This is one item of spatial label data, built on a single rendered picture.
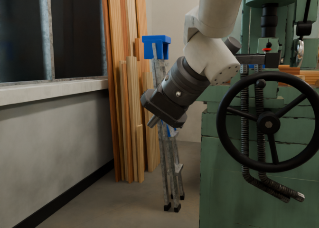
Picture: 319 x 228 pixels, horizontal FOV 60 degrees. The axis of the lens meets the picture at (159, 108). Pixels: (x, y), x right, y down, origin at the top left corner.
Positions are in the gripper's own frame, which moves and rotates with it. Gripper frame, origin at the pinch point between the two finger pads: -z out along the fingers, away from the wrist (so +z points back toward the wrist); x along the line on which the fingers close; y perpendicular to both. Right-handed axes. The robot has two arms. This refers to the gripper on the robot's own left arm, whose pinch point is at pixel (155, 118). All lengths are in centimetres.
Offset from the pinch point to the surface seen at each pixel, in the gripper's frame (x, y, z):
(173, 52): -8, 256, -126
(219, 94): 15.8, 32.6, -2.9
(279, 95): 30.8, 33.7, 9.7
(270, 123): 26.6, 13.0, 10.7
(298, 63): 37, 61, 13
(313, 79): 41, 50, 15
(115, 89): -29, 117, -106
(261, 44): 19, 51, 13
